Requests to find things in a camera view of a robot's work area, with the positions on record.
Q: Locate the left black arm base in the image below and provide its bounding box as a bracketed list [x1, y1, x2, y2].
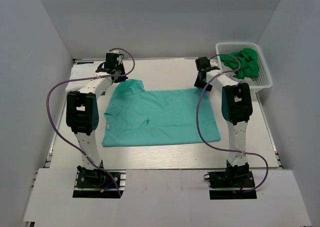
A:
[75, 165, 116, 189]

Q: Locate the teal t-shirt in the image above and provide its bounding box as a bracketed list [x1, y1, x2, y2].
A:
[102, 79, 221, 148]

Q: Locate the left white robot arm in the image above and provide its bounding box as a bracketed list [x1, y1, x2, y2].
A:
[66, 62, 127, 170]

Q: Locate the white plastic basket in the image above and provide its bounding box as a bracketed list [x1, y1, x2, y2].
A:
[215, 42, 273, 92]

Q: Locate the white t-shirt in basket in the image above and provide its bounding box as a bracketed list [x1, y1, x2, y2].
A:
[239, 77, 256, 86]

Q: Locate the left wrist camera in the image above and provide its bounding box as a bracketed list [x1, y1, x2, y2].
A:
[95, 50, 124, 75]

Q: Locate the green t-shirt in basket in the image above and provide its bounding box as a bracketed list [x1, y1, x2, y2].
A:
[220, 48, 260, 80]

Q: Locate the folded white t-shirt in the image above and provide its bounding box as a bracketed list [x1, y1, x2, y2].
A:
[65, 63, 112, 95]

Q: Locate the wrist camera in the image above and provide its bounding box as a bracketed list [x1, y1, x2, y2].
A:
[195, 57, 220, 72]
[95, 50, 124, 75]

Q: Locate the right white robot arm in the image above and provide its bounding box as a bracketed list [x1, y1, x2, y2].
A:
[194, 70, 253, 168]

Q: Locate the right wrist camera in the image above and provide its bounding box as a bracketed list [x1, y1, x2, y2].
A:
[195, 57, 220, 72]

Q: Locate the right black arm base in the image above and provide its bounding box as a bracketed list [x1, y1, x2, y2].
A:
[203, 162, 255, 189]

